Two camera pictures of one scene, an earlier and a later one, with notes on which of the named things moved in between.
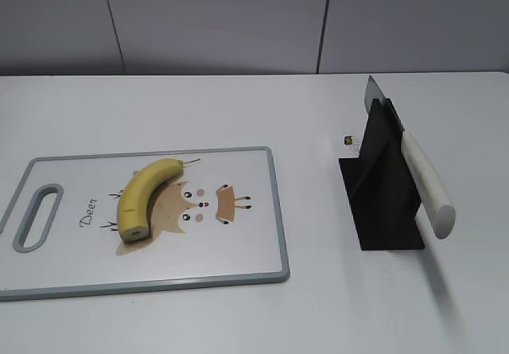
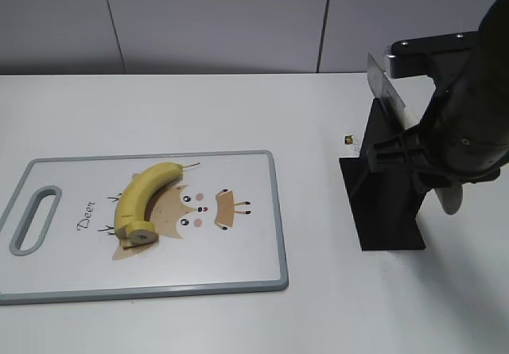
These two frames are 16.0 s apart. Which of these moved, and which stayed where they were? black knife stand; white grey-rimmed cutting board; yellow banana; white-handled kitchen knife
Moved: white-handled kitchen knife
Stayed: white grey-rimmed cutting board; black knife stand; yellow banana
